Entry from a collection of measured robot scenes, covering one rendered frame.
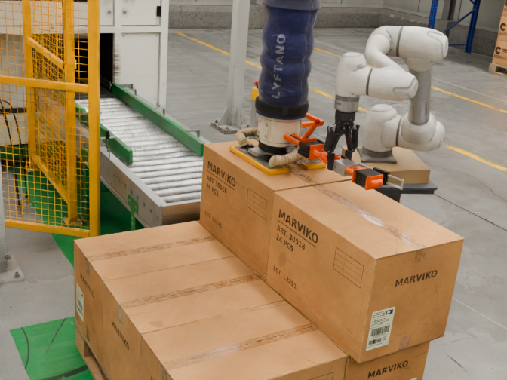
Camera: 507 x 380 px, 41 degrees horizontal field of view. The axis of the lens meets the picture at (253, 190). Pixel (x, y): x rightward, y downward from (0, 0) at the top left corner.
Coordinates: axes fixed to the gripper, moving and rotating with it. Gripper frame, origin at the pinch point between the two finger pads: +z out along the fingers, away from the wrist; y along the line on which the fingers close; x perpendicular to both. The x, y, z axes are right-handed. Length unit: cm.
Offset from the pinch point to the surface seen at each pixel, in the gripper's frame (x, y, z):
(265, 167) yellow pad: -29.8, 14.2, 11.0
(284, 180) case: -18.1, 11.8, 13.0
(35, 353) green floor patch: -74, 101, 107
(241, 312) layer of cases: 7, 42, 53
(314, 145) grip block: -12.5, 2.9, -2.6
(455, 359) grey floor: 9, -80, 108
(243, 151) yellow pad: -49, 14, 11
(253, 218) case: -23.7, 21.7, 30.5
